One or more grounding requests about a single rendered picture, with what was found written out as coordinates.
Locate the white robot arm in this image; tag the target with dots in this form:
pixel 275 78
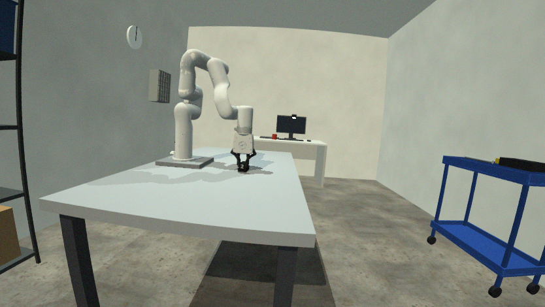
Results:
pixel 188 90

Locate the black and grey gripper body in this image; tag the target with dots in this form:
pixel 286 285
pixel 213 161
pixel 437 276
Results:
pixel 243 143

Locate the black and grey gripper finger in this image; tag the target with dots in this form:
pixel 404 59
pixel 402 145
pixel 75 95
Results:
pixel 248 156
pixel 237 156

